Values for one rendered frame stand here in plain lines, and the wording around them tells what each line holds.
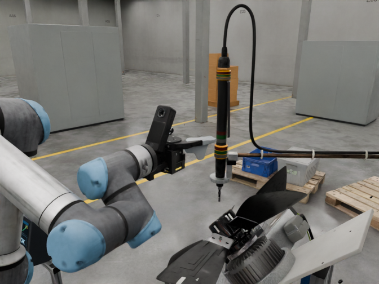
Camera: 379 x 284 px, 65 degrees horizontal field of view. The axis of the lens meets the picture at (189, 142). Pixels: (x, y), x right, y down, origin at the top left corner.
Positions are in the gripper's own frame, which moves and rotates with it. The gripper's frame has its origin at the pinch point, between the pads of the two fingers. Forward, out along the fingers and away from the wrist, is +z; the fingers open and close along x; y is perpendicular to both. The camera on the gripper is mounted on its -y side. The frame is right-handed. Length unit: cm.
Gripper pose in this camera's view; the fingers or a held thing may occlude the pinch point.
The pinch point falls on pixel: (194, 131)
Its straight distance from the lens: 83.5
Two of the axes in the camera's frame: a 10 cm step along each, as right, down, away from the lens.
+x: 7.9, 1.9, -5.8
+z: 6.1, -2.5, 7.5
